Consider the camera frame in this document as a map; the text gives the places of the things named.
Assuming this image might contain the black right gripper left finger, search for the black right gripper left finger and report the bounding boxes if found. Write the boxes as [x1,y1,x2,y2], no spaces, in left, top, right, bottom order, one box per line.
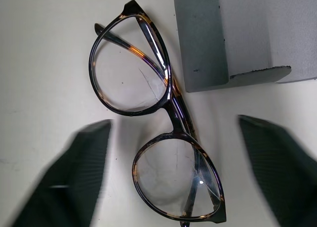
[10,119,112,227]

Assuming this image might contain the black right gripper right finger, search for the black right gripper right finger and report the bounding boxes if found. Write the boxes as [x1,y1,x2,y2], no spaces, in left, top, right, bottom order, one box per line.
[238,114,317,227]

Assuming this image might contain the tortoiseshell eyeglasses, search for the tortoiseshell eyeglasses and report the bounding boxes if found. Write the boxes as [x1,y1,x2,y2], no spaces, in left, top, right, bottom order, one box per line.
[88,0,227,227]

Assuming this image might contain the grey open glasses case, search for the grey open glasses case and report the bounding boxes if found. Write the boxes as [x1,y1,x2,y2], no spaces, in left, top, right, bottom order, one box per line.
[172,0,317,93]

